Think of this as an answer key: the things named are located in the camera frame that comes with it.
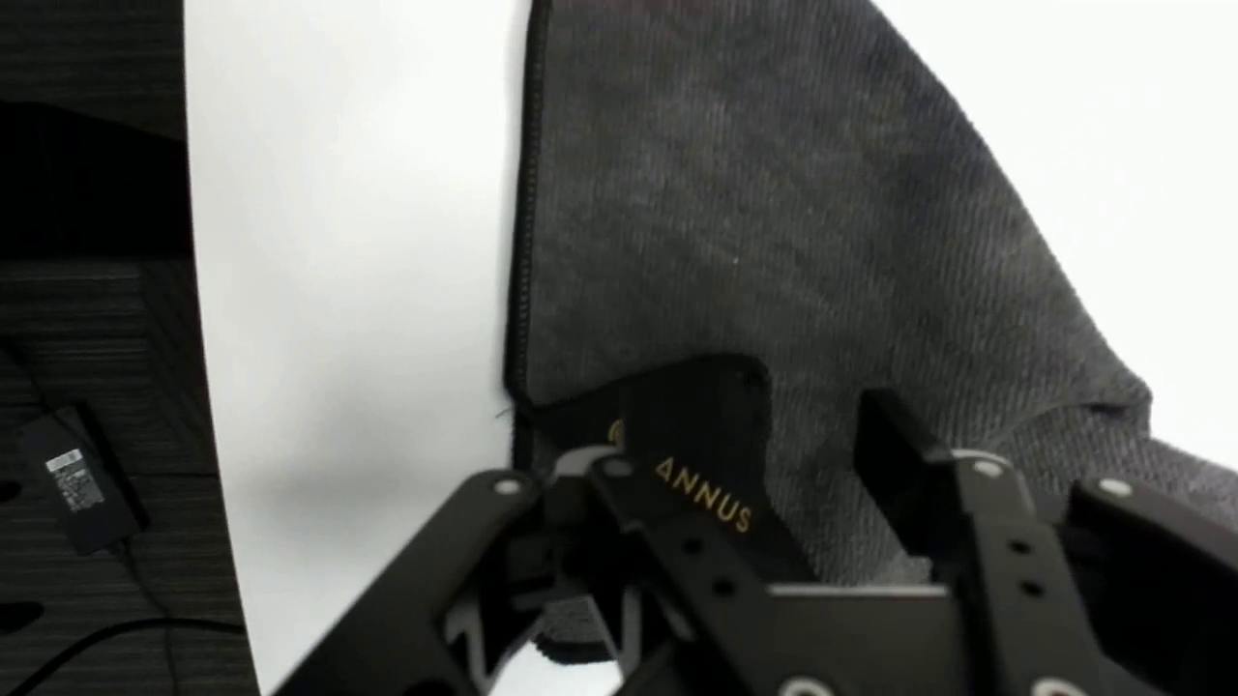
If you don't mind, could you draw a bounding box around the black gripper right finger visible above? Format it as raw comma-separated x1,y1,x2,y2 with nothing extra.
855,386,1238,696

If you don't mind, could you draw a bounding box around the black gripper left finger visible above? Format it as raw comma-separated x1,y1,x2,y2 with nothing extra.
273,449,776,696

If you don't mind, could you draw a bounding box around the dark grey towel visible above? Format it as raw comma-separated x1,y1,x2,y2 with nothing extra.
501,0,1238,669

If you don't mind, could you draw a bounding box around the black power adapter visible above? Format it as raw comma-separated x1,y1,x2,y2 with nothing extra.
0,399,256,696

